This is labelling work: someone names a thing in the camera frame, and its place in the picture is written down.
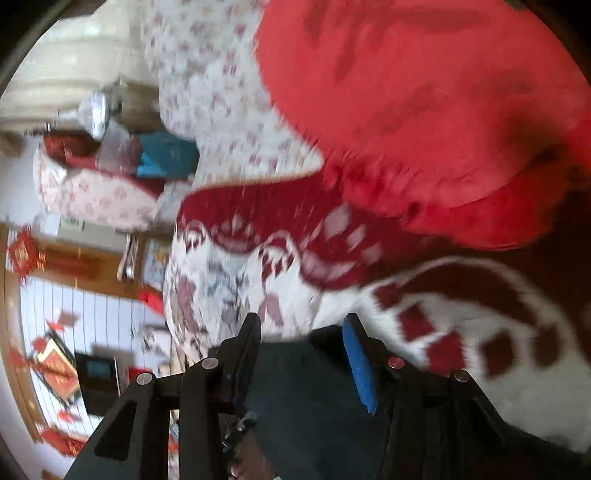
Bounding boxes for silver plastic bag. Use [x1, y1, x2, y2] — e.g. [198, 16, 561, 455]
[78, 90, 121, 139]

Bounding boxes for red cloth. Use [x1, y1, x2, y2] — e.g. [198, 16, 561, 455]
[254, 0, 591, 250]

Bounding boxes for red gold wall decoration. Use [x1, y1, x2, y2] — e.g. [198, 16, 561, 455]
[32, 337, 81, 407]

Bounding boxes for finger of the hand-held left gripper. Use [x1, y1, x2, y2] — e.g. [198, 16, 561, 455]
[222, 411, 259, 462]

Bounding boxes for floral bedspread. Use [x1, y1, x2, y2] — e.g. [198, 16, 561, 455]
[139, 0, 591, 453]

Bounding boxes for floral pillow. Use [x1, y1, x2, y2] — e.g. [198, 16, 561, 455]
[32, 134, 195, 232]

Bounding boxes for cream headboard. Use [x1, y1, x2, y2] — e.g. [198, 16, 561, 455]
[0, 0, 158, 134]

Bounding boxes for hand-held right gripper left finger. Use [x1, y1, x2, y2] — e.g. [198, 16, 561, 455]
[65, 313, 263, 480]

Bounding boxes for black pants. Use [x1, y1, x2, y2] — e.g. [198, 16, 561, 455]
[245, 339, 393, 480]

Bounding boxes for black screen device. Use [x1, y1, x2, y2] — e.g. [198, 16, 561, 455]
[74, 353, 123, 416]

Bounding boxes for red knot wall decoration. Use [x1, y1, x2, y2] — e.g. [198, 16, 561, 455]
[7, 226, 47, 280]

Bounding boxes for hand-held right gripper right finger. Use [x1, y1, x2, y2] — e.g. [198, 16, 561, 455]
[309, 314, 591, 480]

